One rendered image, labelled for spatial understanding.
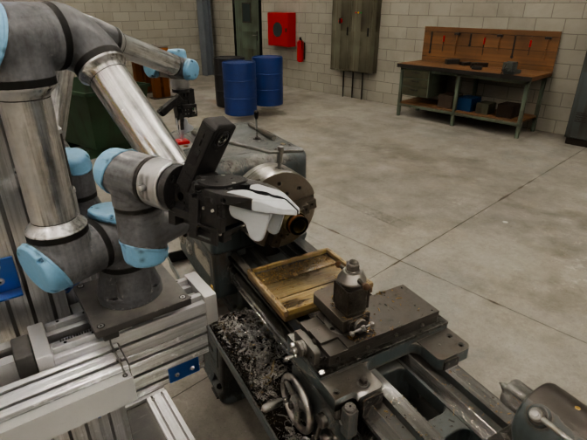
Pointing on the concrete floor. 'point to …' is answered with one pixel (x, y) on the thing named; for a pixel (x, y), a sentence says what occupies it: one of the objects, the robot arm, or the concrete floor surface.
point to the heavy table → (161, 88)
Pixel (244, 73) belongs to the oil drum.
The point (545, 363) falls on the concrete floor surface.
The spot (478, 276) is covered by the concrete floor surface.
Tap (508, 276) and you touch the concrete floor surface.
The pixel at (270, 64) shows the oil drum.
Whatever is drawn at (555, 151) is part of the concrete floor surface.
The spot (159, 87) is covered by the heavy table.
